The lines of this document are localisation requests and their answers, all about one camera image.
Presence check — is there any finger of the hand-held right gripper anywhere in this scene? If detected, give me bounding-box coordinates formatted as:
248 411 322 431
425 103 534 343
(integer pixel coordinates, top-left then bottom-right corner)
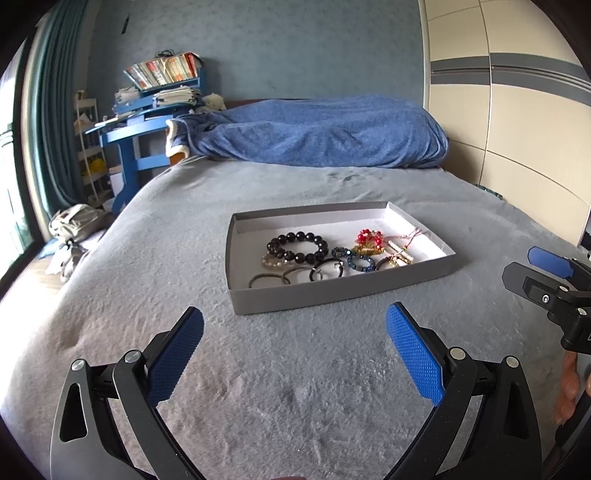
502 261 568 308
529 246 591 289

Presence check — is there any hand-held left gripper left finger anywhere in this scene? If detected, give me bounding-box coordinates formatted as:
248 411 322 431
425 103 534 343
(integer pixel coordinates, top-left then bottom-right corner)
48 305 206 480

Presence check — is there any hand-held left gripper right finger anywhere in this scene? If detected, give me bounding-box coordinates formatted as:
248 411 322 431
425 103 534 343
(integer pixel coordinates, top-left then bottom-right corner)
385 302 543 480

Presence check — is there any grey cardboard tray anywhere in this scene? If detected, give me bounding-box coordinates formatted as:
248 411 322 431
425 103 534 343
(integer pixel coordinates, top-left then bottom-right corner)
225 200 457 316

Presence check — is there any pearl gold hair clip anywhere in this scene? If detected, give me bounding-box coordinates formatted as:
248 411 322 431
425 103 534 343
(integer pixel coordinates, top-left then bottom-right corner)
385 247 419 267

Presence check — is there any blue bead bracelet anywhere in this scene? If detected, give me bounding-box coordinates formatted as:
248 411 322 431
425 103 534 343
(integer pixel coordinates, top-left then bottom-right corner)
331 247 376 273

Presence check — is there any pink string bracelet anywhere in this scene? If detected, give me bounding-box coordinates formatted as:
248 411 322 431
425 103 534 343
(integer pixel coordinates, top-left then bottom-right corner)
390 227 433 247

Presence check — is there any black hair tie metal charm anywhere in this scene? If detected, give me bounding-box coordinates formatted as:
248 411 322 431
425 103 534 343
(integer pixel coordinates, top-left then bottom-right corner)
308 258 345 281

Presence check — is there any red bead ornament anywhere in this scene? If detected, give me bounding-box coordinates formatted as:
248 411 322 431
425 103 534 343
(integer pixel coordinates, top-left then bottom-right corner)
355 228 385 247

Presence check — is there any large black bead bracelet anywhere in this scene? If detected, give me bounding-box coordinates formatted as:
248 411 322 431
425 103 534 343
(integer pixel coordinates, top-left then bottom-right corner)
266 231 329 265

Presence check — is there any person's right hand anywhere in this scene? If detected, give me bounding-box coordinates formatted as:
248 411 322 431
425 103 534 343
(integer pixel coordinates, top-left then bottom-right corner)
554 354 583 425

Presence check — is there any grey bed cover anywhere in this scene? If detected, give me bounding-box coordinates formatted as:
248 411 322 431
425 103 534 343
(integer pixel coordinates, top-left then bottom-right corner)
0 157 587 480

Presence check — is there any beige wardrobe grey stripe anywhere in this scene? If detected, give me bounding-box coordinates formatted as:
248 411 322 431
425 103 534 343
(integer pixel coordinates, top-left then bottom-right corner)
418 0 591 247

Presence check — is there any beige bag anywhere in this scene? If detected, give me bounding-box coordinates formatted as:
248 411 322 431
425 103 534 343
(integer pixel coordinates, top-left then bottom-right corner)
48 203 114 243

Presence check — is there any blue desk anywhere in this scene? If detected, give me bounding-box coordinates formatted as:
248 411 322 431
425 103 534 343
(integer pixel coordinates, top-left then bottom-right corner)
85 99 204 215

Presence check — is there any white shelf rack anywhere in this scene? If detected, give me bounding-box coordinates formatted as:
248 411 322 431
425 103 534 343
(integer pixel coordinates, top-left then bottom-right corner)
74 90 114 208

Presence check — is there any blue robe white lining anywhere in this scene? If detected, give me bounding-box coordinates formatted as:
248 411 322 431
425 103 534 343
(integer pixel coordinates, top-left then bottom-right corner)
165 113 232 160

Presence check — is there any blue blanket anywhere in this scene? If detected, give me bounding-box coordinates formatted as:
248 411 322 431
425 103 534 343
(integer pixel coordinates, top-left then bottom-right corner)
168 95 450 169

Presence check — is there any white plush toy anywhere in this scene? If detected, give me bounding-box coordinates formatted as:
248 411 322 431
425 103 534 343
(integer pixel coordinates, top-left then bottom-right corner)
198 92 227 114

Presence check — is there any stack of papers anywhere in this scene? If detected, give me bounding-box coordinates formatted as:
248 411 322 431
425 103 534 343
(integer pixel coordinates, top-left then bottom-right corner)
115 85 204 109

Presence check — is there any teal curtain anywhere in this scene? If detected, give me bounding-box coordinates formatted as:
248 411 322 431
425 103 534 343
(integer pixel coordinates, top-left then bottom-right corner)
21 0 100 241

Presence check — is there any row of books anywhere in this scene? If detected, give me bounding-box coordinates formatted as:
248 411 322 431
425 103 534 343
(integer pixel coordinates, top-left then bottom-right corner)
124 52 204 89

